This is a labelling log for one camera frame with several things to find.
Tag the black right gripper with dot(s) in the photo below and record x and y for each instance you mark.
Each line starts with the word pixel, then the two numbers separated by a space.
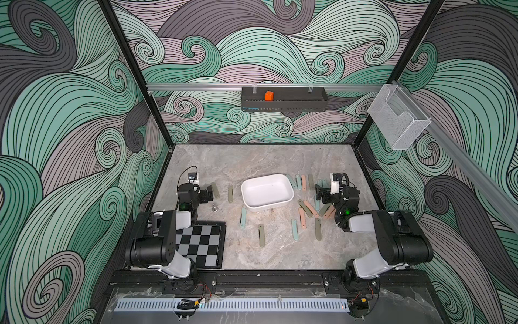
pixel 322 191

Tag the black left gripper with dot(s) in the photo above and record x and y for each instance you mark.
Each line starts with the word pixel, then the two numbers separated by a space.
pixel 204 199

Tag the olive fruit knife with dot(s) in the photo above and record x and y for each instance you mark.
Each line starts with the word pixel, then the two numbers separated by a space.
pixel 323 209

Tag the pink fruit knife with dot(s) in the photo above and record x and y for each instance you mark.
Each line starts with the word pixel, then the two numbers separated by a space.
pixel 312 208

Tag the white storage box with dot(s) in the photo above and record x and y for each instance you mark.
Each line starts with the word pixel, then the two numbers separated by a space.
pixel 267 192

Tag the olive knife box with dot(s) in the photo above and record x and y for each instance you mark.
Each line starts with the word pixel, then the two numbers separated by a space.
pixel 261 235

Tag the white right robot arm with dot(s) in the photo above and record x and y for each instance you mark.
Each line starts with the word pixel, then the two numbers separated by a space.
pixel 400 241

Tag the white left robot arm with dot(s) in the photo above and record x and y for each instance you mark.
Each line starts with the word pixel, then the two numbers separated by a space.
pixel 153 238

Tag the black white checkerboard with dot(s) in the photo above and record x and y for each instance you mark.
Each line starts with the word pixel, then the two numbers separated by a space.
pixel 204 243

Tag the orange block on shelf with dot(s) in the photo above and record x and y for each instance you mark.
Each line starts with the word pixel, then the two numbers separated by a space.
pixel 269 96

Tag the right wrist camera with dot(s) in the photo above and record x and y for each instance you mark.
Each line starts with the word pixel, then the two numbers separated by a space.
pixel 339 184

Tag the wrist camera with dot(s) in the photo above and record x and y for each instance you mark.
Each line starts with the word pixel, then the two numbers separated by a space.
pixel 339 184
pixel 193 178

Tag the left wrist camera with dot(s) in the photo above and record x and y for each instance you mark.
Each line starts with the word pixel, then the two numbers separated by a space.
pixel 193 178

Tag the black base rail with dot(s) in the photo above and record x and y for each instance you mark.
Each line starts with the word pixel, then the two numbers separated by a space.
pixel 225 282

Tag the clear acrylic wall holder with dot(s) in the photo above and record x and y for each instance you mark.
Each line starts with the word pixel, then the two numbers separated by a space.
pixel 398 116

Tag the black wall shelf tray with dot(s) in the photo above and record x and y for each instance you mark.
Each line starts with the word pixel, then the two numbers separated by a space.
pixel 286 100

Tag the aluminium wall rail back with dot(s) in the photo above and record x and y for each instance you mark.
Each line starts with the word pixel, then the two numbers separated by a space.
pixel 189 86

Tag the aluminium wall rail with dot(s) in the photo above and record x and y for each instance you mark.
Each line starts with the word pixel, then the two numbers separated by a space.
pixel 189 86
pixel 503 204

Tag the white slotted cable duct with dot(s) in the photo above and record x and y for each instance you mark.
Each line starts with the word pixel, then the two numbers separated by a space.
pixel 278 304

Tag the aluminium wall rail right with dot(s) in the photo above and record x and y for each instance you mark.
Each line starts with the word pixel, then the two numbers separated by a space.
pixel 503 204

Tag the black right corner post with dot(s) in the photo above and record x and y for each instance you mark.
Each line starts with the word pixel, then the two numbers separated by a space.
pixel 416 38

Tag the black corner frame post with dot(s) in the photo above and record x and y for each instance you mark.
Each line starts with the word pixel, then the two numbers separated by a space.
pixel 122 41

